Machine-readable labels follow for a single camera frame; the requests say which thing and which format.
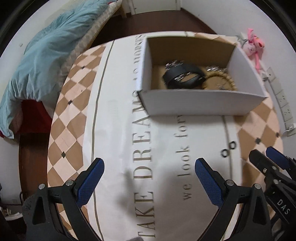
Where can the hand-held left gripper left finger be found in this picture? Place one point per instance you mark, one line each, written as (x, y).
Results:
(90, 183)

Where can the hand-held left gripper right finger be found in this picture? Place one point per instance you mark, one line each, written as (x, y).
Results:
(208, 183)

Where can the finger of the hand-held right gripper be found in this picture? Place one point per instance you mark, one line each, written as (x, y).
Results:
(277, 156)
(262, 162)

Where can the white cardboard box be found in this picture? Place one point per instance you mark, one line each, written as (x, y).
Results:
(196, 103)

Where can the black smart watch band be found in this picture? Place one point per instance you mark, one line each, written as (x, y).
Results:
(175, 73)

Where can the white charger plug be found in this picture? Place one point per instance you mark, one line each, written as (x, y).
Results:
(290, 131)

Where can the checkered printed tablecloth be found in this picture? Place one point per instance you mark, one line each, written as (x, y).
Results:
(115, 143)

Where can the white power strip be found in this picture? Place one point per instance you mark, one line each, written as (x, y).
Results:
(281, 97)

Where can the pink plush toy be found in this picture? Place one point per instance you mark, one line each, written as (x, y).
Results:
(253, 46)

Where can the light blue duvet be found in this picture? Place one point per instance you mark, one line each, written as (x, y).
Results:
(46, 51)

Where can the bed with patterned sheet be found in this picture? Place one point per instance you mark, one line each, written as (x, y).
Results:
(92, 32)

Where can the white door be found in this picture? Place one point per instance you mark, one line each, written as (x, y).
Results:
(152, 4)

